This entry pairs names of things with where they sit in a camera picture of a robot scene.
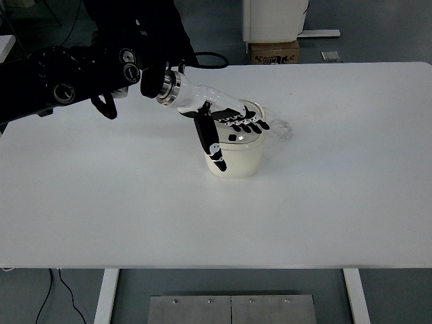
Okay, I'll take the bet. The white table leg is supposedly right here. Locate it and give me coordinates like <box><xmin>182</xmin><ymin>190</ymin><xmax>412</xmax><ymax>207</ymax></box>
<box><xmin>93</xmin><ymin>268</ymin><xmax>120</xmax><ymax>324</ymax></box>
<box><xmin>343</xmin><ymin>268</ymin><xmax>372</xmax><ymax>324</ymax></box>

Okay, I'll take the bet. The white table foot bar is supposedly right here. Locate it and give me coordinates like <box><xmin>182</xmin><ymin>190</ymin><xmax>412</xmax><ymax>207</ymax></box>
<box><xmin>298</xmin><ymin>30</ymin><xmax>342</xmax><ymax>38</ymax></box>

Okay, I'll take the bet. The long black floor cable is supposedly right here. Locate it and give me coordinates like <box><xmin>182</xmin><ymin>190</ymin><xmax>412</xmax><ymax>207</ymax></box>
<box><xmin>62</xmin><ymin>0</ymin><xmax>83</xmax><ymax>48</ymax></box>

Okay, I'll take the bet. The person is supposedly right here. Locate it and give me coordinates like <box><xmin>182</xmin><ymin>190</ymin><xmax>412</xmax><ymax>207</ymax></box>
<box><xmin>86</xmin><ymin>0</ymin><xmax>199</xmax><ymax>65</ymax></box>

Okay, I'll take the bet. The dark stand leg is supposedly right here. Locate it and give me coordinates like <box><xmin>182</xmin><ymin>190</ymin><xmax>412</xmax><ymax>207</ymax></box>
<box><xmin>43</xmin><ymin>0</ymin><xmax>63</xmax><ymax>28</ymax></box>

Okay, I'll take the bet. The brown cardboard box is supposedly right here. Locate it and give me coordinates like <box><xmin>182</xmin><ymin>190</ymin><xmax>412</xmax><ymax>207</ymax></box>
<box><xmin>247</xmin><ymin>40</ymin><xmax>301</xmax><ymax>65</ymax></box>

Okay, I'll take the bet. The small white side table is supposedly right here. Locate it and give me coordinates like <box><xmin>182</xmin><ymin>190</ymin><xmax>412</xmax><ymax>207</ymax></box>
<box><xmin>0</xmin><ymin>34</ymin><xmax>16</xmax><ymax>65</ymax></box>

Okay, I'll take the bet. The white appliance cabinet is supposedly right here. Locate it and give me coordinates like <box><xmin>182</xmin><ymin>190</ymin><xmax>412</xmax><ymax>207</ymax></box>
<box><xmin>240</xmin><ymin>0</ymin><xmax>311</xmax><ymax>44</ymax></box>

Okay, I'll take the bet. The thin black floor cable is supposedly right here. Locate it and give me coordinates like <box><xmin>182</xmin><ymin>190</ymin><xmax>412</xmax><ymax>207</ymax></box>
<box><xmin>58</xmin><ymin>268</ymin><xmax>86</xmax><ymax>324</ymax></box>
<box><xmin>35</xmin><ymin>268</ymin><xmax>54</xmax><ymax>324</ymax></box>

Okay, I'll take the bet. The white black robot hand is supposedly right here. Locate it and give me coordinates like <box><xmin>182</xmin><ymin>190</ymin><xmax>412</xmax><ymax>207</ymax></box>
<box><xmin>173</xmin><ymin>75</ymin><xmax>271</xmax><ymax>173</ymax></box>

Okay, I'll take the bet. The grey metal plate with screws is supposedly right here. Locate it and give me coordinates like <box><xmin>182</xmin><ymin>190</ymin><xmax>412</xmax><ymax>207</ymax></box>
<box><xmin>147</xmin><ymin>295</ymin><xmax>232</xmax><ymax>324</ymax></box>
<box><xmin>230</xmin><ymin>294</ymin><xmax>317</xmax><ymax>324</ymax></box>

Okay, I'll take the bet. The cream lidded trash bin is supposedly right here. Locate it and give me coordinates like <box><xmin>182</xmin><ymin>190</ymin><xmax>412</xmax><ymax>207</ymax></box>
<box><xmin>202</xmin><ymin>98</ymin><xmax>268</xmax><ymax>180</ymax></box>

